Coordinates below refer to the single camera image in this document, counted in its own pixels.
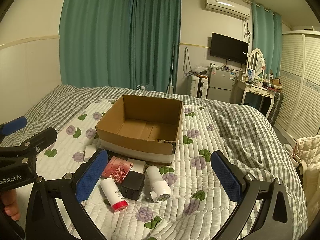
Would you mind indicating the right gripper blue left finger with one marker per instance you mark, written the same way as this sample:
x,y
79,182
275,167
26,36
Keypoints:
x,y
44,219

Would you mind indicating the oval vanity mirror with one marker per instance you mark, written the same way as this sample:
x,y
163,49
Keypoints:
x,y
256,61

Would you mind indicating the white cylindrical bottle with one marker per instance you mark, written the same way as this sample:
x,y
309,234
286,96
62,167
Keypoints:
x,y
160,191

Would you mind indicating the person's left hand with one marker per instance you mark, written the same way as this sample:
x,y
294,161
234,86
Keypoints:
x,y
9,200

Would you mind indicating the white louvered wardrobe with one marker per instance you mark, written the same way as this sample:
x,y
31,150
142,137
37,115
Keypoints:
x,y
299,76

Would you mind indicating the floral quilted white blanket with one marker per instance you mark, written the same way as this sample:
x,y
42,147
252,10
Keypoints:
x,y
183,200

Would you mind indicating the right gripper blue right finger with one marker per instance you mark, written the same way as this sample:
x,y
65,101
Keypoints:
x,y
273,220

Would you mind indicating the open cardboard box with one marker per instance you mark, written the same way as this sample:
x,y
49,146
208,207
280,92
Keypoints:
x,y
142,127

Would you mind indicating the green curtain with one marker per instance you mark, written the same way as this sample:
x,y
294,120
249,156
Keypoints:
x,y
268,37
120,43

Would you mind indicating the cream quilted jacket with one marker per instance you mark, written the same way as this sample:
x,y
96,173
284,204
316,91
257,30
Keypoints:
x,y
307,150

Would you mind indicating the green curtain left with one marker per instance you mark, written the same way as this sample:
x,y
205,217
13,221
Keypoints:
x,y
120,43

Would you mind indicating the white bottle red cap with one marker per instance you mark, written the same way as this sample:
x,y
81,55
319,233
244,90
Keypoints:
x,y
113,195

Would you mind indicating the white air conditioner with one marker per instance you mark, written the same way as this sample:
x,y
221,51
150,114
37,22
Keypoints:
x,y
228,8

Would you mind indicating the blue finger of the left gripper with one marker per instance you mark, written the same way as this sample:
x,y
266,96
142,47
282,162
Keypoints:
x,y
13,126
33,145

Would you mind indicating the white suitcase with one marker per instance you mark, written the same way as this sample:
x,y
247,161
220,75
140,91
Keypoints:
x,y
198,86

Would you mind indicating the white rectangular box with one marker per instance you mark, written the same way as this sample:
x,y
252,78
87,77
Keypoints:
x,y
137,165

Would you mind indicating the black wall television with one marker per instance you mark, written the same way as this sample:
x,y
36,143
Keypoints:
x,y
228,48

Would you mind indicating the green curtain right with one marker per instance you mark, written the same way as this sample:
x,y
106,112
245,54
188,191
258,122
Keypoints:
x,y
268,37

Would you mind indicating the white dressing table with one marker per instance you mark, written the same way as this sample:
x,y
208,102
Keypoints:
x,y
261,91

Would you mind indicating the grey checkered duvet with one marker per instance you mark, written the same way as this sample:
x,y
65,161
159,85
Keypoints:
x,y
249,140

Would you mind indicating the black power adapter cube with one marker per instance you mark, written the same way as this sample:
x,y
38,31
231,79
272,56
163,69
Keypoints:
x,y
132,185

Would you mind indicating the silver mini fridge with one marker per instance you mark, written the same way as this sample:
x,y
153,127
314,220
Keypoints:
x,y
220,85

